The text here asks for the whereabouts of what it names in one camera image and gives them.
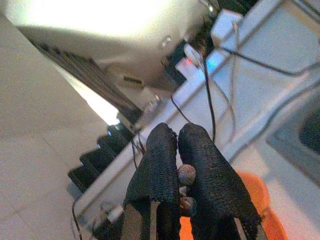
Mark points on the orange plastic bowl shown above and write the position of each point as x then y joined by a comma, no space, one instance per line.
260,195

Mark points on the white power plug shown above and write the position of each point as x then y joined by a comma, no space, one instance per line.
192,60

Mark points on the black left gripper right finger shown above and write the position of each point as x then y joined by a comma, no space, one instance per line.
212,175

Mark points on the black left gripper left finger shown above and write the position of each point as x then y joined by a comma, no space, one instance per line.
155,162

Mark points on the black power strip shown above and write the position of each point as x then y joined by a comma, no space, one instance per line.
85,172

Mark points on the small brown lumpy object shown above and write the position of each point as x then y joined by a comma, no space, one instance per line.
186,173

